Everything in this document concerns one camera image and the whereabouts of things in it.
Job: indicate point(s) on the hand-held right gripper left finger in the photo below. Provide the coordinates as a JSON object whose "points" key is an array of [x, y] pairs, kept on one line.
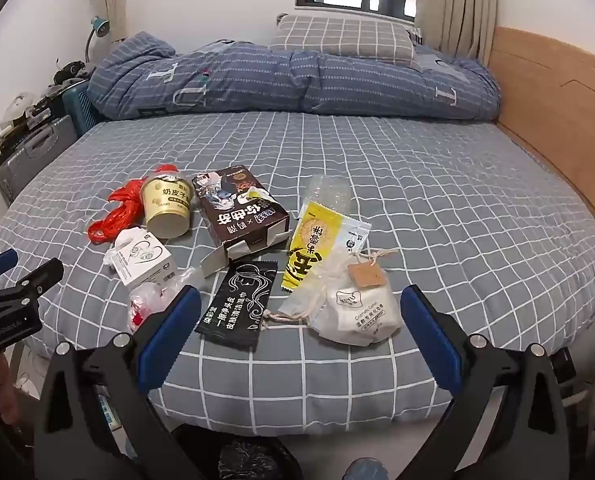
{"points": [[177, 330]]}

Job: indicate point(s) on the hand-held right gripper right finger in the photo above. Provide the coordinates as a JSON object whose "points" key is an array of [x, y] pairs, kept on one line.
{"points": [[432, 340]]}

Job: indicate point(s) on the clear plastic wrapper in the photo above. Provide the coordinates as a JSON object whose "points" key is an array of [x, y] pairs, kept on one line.
{"points": [[145, 302]]}

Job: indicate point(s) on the black wet wipe packet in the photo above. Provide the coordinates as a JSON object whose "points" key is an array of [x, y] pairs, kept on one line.
{"points": [[237, 305]]}

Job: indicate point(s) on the white earphone box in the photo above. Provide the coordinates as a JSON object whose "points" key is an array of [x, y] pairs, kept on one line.
{"points": [[137, 260]]}

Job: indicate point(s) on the red plastic bag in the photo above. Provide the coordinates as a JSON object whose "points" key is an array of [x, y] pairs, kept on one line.
{"points": [[122, 210]]}

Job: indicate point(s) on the brown cookie box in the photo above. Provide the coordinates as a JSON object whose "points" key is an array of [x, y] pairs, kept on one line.
{"points": [[237, 215]]}

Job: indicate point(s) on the black lined trash bin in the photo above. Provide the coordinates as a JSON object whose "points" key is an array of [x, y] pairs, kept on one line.
{"points": [[247, 460]]}

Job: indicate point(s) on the yellow snack packet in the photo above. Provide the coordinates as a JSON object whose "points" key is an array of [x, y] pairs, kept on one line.
{"points": [[307, 245]]}

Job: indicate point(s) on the clear plastic cup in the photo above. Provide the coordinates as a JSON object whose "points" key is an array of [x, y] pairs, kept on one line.
{"points": [[330, 191]]}

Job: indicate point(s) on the white power strip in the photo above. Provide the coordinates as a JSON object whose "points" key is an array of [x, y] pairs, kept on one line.
{"points": [[105, 410]]}

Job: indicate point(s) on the grey suitcase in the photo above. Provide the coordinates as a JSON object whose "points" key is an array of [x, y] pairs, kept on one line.
{"points": [[37, 150]]}

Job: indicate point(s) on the yellow paper cup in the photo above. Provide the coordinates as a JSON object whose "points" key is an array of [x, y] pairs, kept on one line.
{"points": [[167, 205]]}

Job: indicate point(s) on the blue slipper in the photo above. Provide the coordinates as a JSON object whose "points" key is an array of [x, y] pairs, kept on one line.
{"points": [[365, 470]]}

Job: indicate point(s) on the grey checked bed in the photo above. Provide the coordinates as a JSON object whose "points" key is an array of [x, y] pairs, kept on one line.
{"points": [[427, 185]]}

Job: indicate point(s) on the teal suitcase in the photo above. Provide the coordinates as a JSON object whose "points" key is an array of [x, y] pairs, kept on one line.
{"points": [[79, 105]]}

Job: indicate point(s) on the dark clutter pile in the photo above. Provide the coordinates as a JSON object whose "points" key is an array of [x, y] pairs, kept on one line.
{"points": [[52, 90]]}

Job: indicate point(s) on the teal desk lamp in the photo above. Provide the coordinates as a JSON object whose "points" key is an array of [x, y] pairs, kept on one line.
{"points": [[99, 27]]}

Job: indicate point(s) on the blue striped duvet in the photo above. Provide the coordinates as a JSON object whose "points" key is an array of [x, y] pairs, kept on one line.
{"points": [[277, 80]]}

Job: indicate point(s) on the wooden headboard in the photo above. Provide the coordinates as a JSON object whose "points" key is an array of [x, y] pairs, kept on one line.
{"points": [[552, 85]]}

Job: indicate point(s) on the grey checked pillow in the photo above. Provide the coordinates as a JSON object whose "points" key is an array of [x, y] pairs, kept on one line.
{"points": [[342, 37]]}

